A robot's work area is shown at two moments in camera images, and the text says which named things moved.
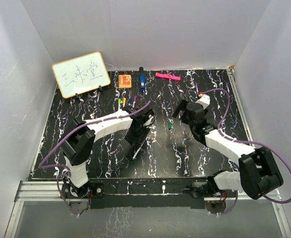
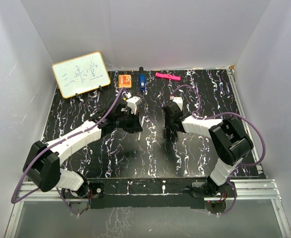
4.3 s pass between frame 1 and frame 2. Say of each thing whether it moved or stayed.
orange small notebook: stayed
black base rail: stayed
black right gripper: moved
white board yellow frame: stayed
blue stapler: stayed
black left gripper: moved
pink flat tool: stayed
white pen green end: moved
